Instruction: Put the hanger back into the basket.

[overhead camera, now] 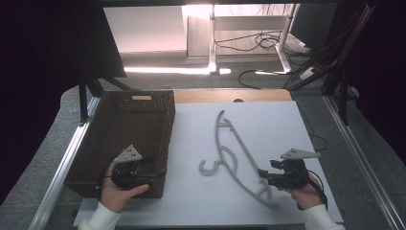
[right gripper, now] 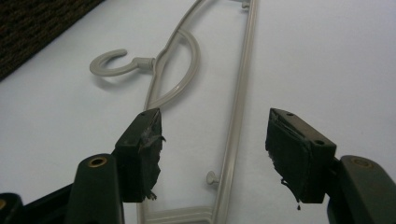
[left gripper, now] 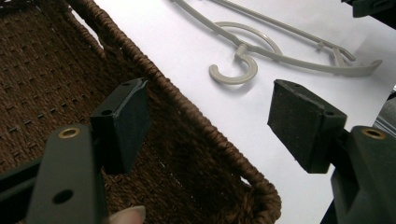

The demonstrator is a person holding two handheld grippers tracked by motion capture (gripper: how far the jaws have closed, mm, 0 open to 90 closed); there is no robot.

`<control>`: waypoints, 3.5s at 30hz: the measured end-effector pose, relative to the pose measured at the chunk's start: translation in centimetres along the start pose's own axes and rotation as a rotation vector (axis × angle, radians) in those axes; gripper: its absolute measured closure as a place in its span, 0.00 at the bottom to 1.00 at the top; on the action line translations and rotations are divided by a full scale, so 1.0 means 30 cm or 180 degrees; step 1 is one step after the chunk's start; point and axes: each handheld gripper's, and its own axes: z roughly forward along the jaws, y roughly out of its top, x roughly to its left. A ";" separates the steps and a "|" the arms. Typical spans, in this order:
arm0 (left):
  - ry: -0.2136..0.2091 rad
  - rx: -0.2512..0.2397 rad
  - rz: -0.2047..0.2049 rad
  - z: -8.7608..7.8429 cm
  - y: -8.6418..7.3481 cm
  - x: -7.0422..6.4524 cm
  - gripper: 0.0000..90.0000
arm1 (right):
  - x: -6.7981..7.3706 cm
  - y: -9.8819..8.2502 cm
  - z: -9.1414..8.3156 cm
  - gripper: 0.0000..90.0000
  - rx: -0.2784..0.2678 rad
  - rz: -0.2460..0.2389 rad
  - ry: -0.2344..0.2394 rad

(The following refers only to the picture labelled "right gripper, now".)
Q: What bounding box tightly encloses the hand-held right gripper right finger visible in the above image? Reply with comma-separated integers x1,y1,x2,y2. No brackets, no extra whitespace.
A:
264,107,396,224

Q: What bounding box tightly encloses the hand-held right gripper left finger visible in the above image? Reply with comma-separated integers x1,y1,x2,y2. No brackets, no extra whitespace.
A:
64,107,167,224

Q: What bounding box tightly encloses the beige plastic clothes hanger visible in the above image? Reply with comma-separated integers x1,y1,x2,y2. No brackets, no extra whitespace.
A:
89,0,260,224

